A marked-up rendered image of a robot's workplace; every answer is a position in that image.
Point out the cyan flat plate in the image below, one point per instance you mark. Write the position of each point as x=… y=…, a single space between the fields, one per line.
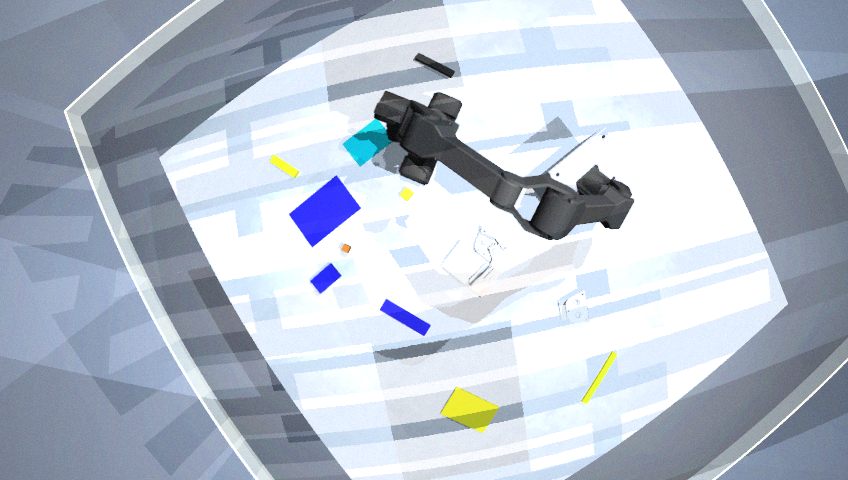
x=367 y=142

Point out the dark grey flat bar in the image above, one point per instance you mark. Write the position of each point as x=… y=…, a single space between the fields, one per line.
x=434 y=65

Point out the yellow flat rectangular plate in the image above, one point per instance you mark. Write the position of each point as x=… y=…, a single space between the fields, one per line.
x=469 y=409

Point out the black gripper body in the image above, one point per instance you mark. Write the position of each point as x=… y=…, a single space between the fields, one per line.
x=419 y=169

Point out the yellow flat bar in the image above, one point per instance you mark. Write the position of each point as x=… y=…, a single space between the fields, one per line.
x=599 y=377
x=284 y=166

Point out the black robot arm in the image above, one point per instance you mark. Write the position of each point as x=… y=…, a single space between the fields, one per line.
x=427 y=133

